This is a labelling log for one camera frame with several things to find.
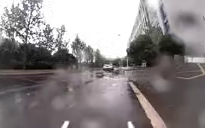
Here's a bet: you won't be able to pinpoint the robot's own part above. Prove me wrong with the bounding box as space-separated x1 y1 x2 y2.
60 120 71 128
126 120 136 128

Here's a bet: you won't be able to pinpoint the tall grey building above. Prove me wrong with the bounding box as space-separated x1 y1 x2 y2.
127 0 205 64

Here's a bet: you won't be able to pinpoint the dark round trees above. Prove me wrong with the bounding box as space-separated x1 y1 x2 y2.
126 27 186 67

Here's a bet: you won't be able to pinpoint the pale kerb strip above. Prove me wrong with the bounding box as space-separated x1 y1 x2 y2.
127 80 168 128

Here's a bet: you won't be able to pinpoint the row of trees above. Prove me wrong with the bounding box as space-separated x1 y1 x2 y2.
0 0 106 71

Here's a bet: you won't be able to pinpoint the dark wet asphalt road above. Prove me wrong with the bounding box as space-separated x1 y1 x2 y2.
0 68 154 128

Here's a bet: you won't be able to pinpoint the dark vehicle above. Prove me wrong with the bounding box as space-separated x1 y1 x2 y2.
95 70 105 79

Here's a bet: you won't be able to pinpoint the white low wall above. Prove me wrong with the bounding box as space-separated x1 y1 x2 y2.
183 55 205 65

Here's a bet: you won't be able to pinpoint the white vehicle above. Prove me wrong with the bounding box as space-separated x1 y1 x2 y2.
102 62 115 72

